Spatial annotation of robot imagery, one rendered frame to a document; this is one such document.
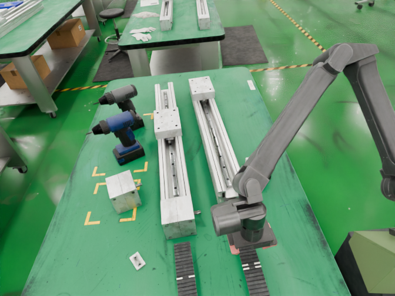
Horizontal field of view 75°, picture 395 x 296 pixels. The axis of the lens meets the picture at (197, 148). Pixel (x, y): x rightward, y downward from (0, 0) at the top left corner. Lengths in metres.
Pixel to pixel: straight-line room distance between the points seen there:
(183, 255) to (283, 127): 0.46
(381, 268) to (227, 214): 0.40
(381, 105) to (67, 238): 1.01
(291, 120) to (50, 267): 0.83
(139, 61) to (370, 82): 2.05
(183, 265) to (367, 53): 0.73
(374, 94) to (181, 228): 0.64
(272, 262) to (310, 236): 0.15
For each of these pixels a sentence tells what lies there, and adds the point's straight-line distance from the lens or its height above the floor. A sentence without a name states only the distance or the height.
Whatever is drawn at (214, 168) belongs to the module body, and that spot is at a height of 0.86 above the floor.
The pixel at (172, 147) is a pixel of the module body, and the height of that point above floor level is 0.84.
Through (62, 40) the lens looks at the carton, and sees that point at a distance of 4.50.
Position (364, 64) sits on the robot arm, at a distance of 0.78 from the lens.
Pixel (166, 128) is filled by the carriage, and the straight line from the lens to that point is 1.08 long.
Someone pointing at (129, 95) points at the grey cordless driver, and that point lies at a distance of 1.23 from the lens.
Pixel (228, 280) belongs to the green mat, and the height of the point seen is 0.78.
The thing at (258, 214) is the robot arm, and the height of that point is 1.04.
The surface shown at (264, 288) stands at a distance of 0.79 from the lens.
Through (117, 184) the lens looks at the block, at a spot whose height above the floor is 0.87.
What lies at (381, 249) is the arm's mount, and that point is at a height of 0.92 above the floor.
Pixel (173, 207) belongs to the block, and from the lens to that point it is 0.84.
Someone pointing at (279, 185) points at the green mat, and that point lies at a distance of 1.02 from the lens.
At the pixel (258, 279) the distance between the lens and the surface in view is 0.80.
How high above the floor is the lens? 1.55
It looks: 42 degrees down
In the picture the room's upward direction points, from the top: 6 degrees counter-clockwise
